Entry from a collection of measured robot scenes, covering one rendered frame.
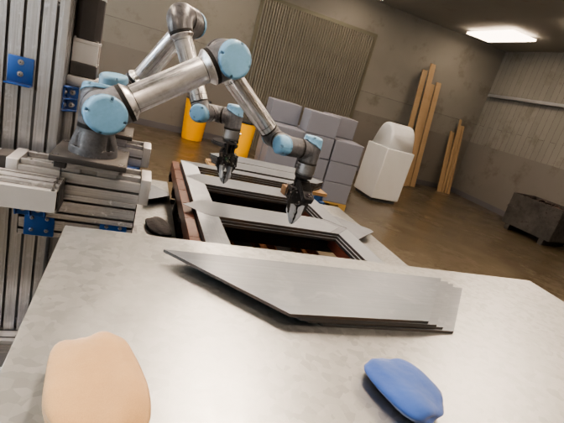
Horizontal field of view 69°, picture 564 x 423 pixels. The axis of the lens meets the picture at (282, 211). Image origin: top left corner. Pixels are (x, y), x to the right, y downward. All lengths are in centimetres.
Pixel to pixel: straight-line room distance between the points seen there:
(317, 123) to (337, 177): 75
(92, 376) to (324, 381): 30
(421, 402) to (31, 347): 49
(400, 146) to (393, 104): 289
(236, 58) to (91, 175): 60
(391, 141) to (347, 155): 171
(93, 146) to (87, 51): 39
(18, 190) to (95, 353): 93
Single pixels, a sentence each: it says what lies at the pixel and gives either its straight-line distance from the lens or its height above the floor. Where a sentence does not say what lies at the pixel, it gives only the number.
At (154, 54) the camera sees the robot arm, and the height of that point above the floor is 139.
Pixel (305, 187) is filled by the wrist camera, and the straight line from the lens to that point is 160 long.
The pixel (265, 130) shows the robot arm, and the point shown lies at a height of 123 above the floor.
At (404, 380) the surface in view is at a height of 108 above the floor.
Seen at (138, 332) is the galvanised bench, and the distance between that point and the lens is 62.
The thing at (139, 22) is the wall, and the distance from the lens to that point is 829.
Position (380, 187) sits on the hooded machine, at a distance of 697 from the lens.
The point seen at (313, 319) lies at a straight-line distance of 71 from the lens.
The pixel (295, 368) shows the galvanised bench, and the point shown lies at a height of 105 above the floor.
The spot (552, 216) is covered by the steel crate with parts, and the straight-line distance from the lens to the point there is 834.
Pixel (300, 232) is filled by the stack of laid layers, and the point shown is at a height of 83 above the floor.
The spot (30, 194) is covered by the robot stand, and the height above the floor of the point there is 93.
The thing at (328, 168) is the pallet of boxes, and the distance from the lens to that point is 527.
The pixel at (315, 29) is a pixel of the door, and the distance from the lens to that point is 882.
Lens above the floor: 142
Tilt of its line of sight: 17 degrees down
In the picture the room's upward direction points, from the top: 16 degrees clockwise
